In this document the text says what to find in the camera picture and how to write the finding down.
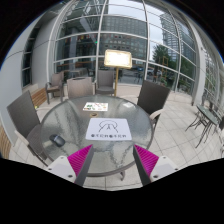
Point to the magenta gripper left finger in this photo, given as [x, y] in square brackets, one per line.
[73, 168]

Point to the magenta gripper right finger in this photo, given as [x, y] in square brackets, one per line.
[152, 167]

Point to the white printed mouse pad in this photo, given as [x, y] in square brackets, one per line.
[108, 129]

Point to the round glass table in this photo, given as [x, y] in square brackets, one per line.
[70, 121]

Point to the colourful menu card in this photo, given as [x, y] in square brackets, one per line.
[95, 106]

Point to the grey wicker chair right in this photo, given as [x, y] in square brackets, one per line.
[151, 100]

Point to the grey wicker chair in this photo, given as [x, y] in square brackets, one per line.
[26, 126]
[151, 100]
[104, 83]
[56, 85]
[78, 87]

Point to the grey wicker chair far middle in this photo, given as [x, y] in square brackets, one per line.
[78, 87]

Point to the small folding side table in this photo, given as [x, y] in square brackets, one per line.
[205, 118]

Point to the grey wicker chair far back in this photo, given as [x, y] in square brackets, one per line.
[104, 83]

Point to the grey wicker chair far left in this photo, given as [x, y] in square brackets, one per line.
[56, 85]

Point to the menu board on gold stand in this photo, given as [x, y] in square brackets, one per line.
[118, 59]

